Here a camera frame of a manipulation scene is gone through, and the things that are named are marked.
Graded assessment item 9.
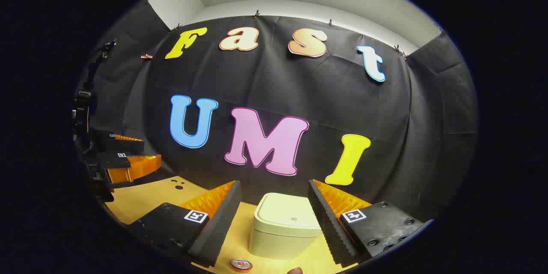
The red pop can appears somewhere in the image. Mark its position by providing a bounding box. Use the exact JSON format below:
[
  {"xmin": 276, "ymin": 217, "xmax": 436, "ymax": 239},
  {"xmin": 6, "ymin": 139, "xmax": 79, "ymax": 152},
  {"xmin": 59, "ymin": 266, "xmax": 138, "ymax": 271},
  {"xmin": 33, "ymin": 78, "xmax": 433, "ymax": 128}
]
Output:
[{"xmin": 230, "ymin": 259, "xmax": 253, "ymax": 273}]

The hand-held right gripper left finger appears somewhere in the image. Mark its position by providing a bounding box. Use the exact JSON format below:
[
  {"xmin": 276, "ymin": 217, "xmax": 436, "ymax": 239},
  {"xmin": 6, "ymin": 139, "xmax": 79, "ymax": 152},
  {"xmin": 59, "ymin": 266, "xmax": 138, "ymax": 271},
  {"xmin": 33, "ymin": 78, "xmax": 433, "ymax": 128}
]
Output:
[{"xmin": 128, "ymin": 180, "xmax": 242, "ymax": 268}]

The wooden desktop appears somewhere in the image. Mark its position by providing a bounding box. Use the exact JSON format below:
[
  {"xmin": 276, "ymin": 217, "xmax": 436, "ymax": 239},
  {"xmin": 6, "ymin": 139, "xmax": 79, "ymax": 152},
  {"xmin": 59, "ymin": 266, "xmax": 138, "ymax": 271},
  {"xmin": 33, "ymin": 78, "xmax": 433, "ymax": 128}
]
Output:
[{"xmin": 105, "ymin": 176, "xmax": 373, "ymax": 274}]

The black backdrop cloth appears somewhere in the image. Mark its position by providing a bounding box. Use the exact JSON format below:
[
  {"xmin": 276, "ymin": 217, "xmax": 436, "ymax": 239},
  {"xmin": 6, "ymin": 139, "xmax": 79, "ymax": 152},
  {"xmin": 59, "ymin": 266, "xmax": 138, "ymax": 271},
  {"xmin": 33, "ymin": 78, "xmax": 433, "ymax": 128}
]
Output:
[{"xmin": 75, "ymin": 0, "xmax": 479, "ymax": 223}]

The green desktop garbage bin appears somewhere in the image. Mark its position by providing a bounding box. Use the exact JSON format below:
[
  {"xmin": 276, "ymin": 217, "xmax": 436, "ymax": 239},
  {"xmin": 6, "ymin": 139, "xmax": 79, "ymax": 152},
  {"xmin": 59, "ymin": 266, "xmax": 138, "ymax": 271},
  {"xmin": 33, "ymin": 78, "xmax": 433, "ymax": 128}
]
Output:
[{"xmin": 248, "ymin": 193, "xmax": 324, "ymax": 260}]

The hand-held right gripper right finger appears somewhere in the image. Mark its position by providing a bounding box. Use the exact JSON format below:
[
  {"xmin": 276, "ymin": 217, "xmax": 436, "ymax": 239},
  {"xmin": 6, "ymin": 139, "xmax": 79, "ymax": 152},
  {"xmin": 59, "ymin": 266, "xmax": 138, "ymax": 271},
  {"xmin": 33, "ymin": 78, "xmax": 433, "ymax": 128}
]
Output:
[{"xmin": 307, "ymin": 179, "xmax": 434, "ymax": 266}]

